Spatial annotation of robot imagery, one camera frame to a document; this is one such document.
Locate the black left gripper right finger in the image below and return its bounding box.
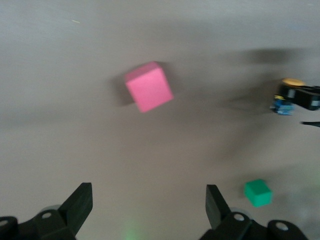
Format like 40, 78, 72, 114
199, 184, 261, 240

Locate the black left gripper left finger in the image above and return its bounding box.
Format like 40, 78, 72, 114
32, 182, 94, 240

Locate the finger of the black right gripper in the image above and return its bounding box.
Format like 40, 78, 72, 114
293, 85, 320, 112
300, 120, 320, 129

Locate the yellow mushroom push button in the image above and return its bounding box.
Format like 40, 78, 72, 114
269, 77, 306, 116

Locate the green foam cube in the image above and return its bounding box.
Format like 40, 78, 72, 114
243, 178, 274, 208

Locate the red foam cube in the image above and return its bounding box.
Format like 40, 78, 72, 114
124, 60, 175, 114

